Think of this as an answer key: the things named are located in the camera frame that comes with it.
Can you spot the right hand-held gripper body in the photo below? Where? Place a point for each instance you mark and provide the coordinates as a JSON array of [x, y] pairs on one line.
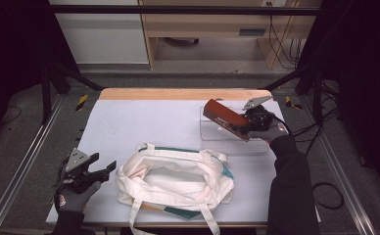
[[258, 116]]

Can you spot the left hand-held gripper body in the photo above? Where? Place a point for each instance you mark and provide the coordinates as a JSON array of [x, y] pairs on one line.
[[78, 169]]

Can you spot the clear plastic container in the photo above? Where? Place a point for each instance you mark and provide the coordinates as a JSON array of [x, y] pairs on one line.
[[233, 147]]

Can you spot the reddish brown box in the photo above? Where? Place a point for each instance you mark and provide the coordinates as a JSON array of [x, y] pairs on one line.
[[225, 117]]

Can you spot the white canvas tote bag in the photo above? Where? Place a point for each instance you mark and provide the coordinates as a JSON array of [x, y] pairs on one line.
[[175, 192]]

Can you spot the person's right hand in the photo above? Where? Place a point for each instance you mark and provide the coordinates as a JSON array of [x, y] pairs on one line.
[[271, 132]]

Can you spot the person's left hand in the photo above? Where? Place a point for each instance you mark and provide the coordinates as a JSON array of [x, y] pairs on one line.
[[75, 199]]

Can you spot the yellow black floor tape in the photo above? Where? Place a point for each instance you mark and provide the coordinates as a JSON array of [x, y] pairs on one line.
[[82, 102], [291, 103]]

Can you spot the white table cover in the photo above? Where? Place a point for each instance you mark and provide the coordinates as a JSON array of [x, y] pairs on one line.
[[145, 127]]

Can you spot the black metal stand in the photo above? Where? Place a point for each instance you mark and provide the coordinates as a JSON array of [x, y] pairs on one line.
[[57, 81], [308, 81]]

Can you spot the light wooden desk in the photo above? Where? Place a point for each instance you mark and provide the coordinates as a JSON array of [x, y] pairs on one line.
[[204, 24]]

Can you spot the grey chair base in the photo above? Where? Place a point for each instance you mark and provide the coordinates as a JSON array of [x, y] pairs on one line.
[[181, 40]]

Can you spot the dark curtain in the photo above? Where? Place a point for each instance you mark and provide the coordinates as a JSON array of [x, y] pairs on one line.
[[364, 65], [11, 49]]

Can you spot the white cabinet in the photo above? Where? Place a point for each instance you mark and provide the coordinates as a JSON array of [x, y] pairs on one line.
[[103, 36]]

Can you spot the aluminium floor rail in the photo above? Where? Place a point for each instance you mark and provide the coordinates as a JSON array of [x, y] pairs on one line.
[[341, 182], [18, 169]]

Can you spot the black horizontal frame bar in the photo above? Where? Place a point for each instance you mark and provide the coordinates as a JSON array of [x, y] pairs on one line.
[[178, 10]]

